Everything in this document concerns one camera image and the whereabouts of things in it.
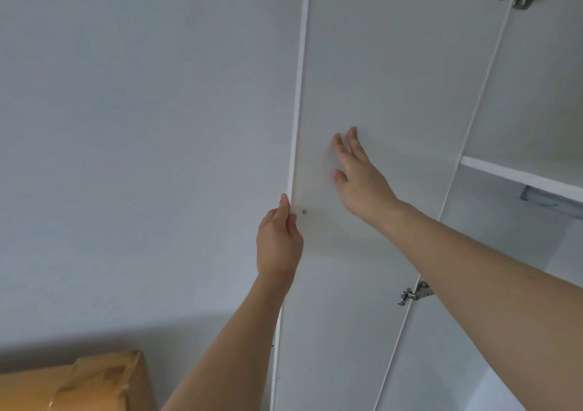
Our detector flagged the person's left hand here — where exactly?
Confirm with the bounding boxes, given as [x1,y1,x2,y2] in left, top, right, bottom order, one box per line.
[256,193,304,285]

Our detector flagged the person's right hand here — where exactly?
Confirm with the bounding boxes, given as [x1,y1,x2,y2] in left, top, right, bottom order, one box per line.
[331,127,402,226]

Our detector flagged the white cabinet door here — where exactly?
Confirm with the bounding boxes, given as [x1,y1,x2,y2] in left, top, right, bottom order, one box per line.
[269,0,516,411]

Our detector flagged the person's left forearm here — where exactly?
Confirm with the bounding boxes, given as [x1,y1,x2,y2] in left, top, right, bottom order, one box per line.
[160,273,293,411]

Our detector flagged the person's right forearm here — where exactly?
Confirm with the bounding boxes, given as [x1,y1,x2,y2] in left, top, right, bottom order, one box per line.
[364,198,583,411]

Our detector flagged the white cabinet shelf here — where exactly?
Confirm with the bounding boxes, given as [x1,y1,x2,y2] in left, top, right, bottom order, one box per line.
[459,155,583,207]

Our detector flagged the white cabinet body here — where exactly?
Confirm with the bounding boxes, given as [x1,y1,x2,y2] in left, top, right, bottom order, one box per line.
[373,0,583,411]

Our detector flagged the brown cardboard box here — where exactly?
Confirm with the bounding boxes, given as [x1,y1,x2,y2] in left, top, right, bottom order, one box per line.
[0,350,158,411]

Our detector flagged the grey metal rail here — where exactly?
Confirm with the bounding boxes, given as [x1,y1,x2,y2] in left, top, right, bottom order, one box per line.
[520,186,583,220]

